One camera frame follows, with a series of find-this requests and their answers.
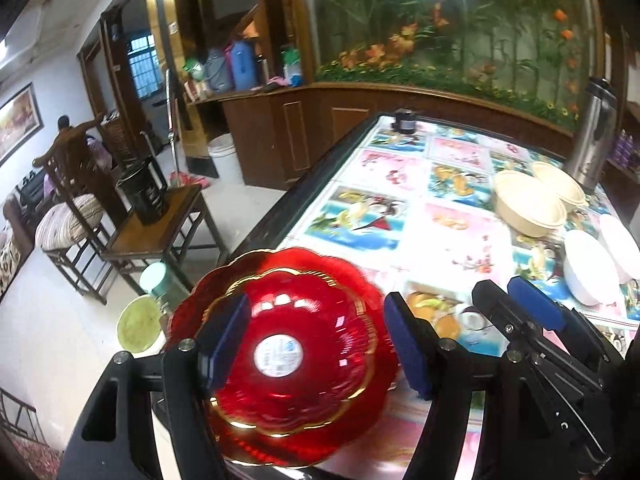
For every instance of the dark dining table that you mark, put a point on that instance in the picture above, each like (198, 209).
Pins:
(300, 195)

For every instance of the red glass plate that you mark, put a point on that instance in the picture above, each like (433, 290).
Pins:
(320, 320)

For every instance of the framed wall picture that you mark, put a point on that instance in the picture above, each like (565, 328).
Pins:
(17, 122)

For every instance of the white bucket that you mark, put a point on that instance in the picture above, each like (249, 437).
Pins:
(225, 157)

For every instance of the striped cushion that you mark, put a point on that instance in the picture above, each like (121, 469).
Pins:
(67, 220)

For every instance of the white plate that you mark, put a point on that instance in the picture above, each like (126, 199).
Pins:
(590, 270)
(622, 245)

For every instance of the wooden cabinet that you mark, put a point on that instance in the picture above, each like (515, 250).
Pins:
(280, 130)

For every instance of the pale green cup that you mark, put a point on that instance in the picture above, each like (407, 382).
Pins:
(156, 282)

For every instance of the green and white bag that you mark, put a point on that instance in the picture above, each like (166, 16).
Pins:
(290, 62)

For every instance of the barred window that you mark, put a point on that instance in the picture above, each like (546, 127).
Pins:
(145, 67)

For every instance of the fruit printed tablecloth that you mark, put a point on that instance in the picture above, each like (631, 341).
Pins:
(450, 230)

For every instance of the blue thermos jug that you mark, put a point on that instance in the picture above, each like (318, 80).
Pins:
(243, 67)

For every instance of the patterned sofa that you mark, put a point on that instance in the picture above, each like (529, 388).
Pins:
(12, 255)

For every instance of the beige bowl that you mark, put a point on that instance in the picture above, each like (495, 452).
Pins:
(525, 210)
(565, 182)

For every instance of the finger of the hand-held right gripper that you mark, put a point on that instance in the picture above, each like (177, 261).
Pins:
(492, 305)
(535, 300)

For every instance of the stainless steel thermos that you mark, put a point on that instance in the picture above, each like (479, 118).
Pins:
(592, 135)

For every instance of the wooden chair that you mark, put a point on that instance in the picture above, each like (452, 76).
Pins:
(75, 160)

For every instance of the pink cloth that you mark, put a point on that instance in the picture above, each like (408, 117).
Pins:
(277, 81)

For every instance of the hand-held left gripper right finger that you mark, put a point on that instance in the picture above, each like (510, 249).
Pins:
(407, 345)

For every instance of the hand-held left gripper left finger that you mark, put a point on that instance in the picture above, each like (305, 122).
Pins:
(227, 345)

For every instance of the mop with pink head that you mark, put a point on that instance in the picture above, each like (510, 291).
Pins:
(174, 125)

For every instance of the wooden stool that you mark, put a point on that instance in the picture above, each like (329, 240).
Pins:
(165, 225)

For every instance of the wicker basket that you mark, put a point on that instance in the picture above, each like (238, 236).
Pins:
(117, 135)

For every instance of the light blue jug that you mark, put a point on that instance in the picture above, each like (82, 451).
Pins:
(218, 72)

